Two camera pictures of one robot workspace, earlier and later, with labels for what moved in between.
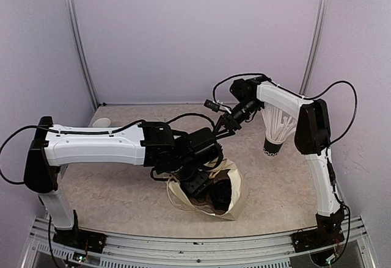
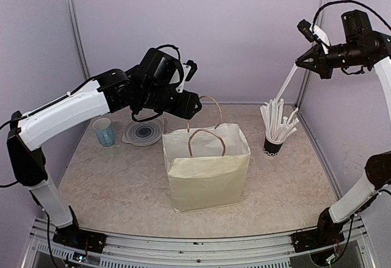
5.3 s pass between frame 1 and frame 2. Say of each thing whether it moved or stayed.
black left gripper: moved
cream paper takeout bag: moved
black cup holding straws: stayed
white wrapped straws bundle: stayed
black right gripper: moved
